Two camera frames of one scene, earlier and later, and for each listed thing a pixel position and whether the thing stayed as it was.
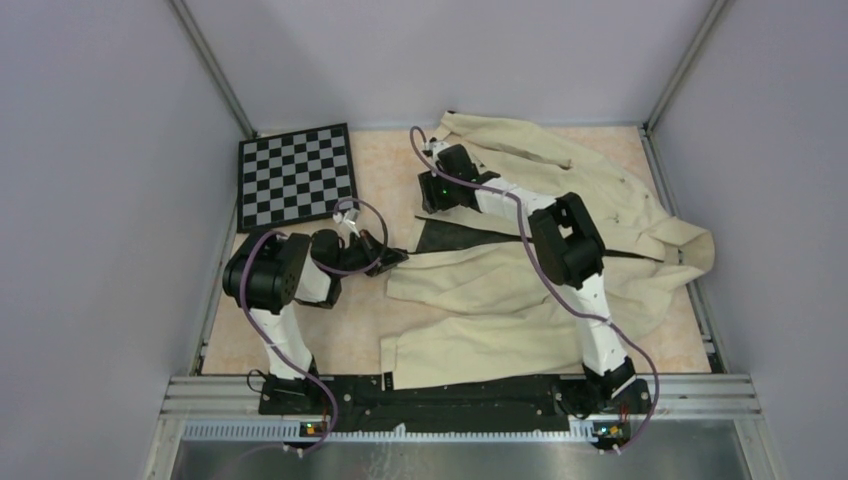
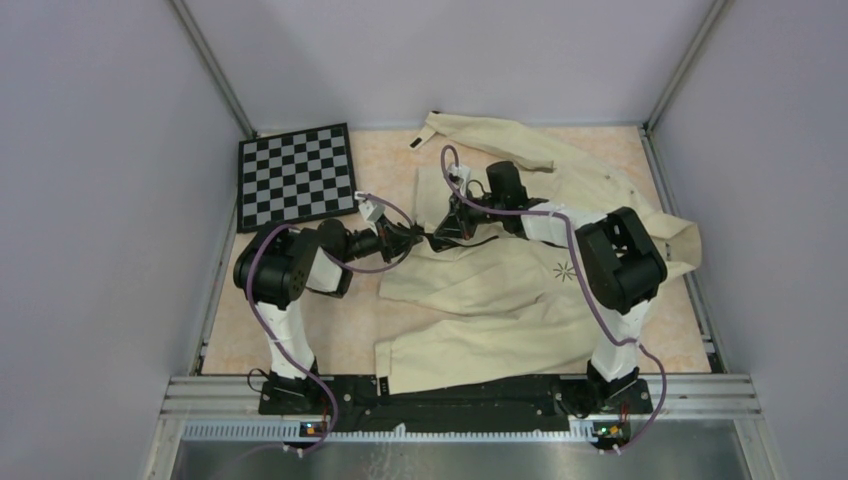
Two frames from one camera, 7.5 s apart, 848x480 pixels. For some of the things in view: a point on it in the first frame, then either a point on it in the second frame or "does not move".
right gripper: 431,201 to 457,225
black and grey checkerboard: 293,177 does not move
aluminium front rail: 230,408 does not move
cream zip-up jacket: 474,296 does not move
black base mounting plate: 361,402 does not move
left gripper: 375,250 to 394,239
